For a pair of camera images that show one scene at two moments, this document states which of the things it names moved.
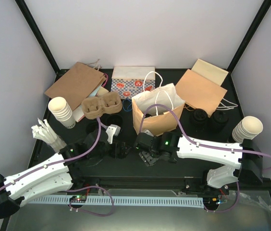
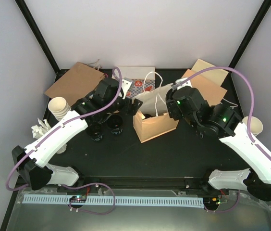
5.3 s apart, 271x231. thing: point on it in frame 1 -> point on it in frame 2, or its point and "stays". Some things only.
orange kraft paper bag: (157, 119) stays
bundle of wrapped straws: (42, 132) stays
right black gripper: (147, 159) -> (173, 112)
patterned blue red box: (127, 81) stays
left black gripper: (122, 154) -> (126, 109)
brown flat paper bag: (77, 84) stays
